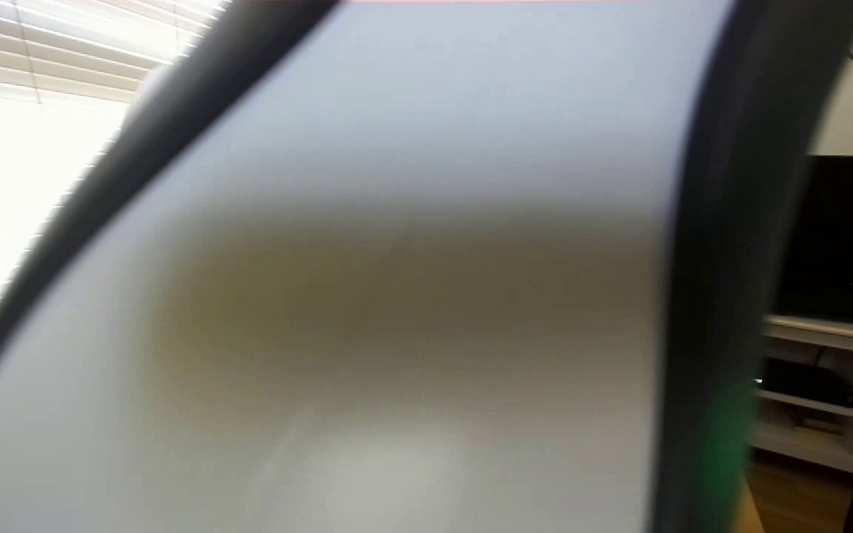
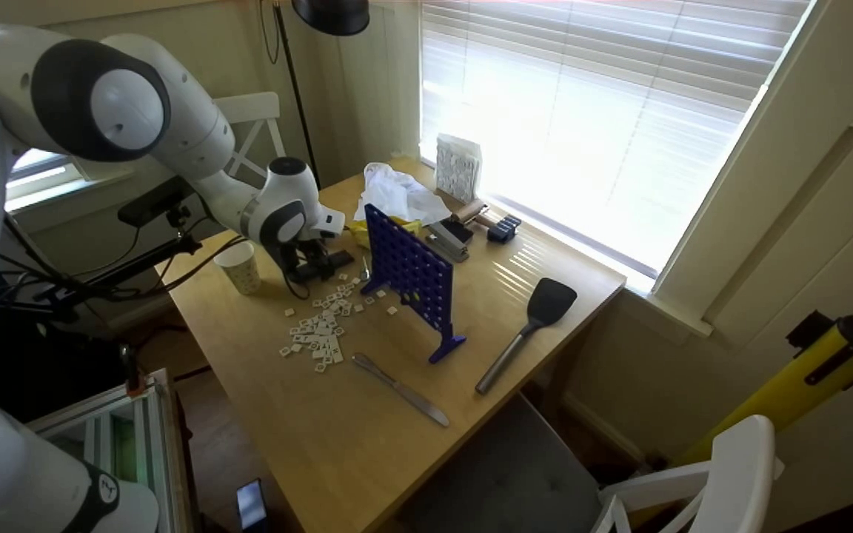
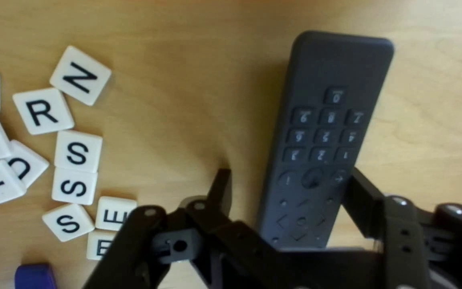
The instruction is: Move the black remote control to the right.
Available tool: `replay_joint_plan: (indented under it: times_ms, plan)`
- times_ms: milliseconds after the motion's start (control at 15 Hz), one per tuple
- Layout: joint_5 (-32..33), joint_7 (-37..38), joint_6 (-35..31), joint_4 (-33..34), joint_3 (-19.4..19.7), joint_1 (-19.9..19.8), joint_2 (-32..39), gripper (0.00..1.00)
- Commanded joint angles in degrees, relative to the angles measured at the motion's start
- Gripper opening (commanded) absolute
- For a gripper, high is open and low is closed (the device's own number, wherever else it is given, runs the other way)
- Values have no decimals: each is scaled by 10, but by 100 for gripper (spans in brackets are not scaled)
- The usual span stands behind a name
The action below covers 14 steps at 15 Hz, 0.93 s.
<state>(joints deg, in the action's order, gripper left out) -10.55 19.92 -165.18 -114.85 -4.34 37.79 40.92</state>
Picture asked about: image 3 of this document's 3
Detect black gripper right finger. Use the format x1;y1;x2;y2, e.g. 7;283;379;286
342;165;462;289

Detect white letter tile E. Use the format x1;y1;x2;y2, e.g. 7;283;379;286
86;230;122;263
95;194;140;233

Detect white letter tile U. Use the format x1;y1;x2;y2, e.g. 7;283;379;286
5;140;52;190

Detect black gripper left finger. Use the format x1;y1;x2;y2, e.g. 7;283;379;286
84;167;265;289

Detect white letter tile R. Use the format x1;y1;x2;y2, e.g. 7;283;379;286
12;87;76;137

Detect black remote control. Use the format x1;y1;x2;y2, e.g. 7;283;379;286
256;31;397;252

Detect white letter tile N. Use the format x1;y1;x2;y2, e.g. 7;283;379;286
49;45;113;108

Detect white letter tile S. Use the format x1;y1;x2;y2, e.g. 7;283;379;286
42;202;97;244
53;129;105;173
52;165;100;207

